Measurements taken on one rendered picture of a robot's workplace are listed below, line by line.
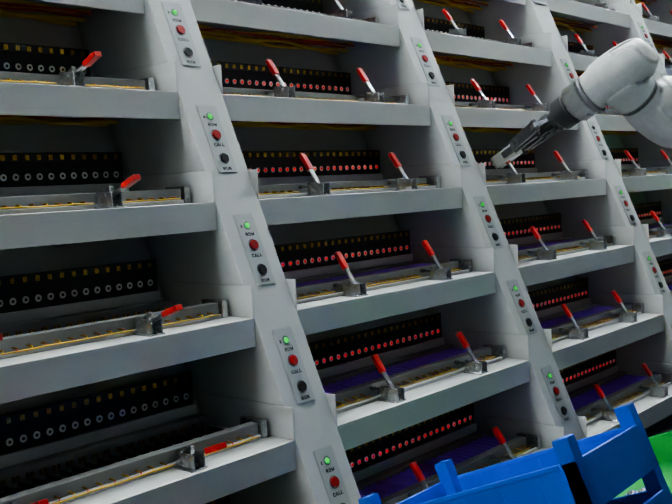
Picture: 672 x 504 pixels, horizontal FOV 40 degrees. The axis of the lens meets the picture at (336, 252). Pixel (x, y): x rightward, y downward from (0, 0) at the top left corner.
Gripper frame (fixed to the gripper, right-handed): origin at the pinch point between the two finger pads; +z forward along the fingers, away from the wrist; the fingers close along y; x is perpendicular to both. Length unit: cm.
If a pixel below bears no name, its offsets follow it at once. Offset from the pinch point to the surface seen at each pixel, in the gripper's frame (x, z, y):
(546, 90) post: 22.1, 1.1, 42.6
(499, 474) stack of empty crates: -65, -22, -90
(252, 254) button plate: -18, 0, -94
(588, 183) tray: -9.5, -0.6, 32.0
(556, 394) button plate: -56, 5, -23
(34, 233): -11, 0, -130
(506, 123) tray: 8.1, -2.0, 4.3
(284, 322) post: -29, 2, -92
